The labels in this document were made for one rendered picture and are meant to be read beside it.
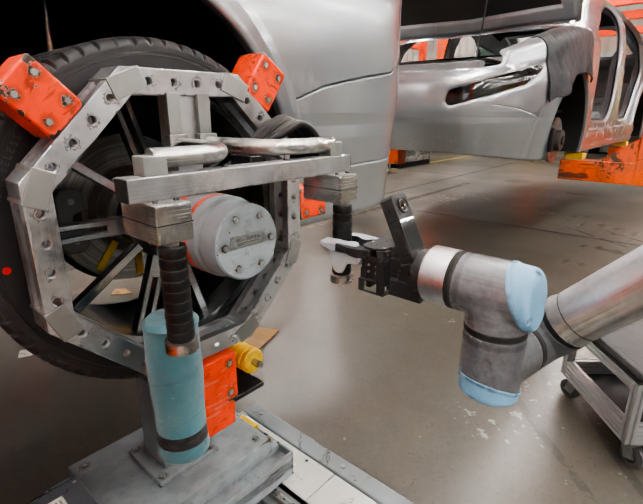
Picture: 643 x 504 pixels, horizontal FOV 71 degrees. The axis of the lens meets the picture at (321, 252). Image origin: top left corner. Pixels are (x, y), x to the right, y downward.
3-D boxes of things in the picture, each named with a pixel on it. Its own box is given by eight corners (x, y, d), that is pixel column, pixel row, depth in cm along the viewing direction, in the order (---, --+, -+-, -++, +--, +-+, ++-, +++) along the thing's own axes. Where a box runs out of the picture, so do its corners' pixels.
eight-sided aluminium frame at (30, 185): (284, 306, 114) (278, 78, 98) (303, 314, 110) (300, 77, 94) (51, 407, 75) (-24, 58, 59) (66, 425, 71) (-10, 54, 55)
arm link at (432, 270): (444, 258, 64) (473, 243, 71) (414, 251, 67) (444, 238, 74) (439, 315, 67) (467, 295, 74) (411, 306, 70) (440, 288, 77)
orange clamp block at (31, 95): (65, 104, 69) (9, 55, 63) (87, 103, 64) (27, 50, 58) (36, 138, 67) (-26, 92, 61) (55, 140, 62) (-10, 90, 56)
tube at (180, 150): (185, 157, 78) (179, 93, 75) (257, 166, 66) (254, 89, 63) (79, 166, 66) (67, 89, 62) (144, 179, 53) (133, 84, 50)
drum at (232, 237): (212, 248, 94) (206, 181, 90) (282, 271, 80) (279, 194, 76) (149, 265, 84) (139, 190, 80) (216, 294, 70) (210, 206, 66)
